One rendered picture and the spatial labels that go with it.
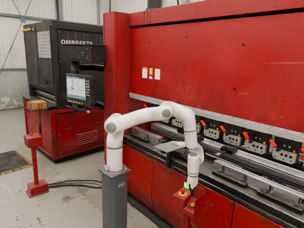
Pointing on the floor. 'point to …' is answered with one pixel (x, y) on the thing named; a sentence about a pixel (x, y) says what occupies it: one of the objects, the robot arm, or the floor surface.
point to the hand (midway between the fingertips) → (192, 192)
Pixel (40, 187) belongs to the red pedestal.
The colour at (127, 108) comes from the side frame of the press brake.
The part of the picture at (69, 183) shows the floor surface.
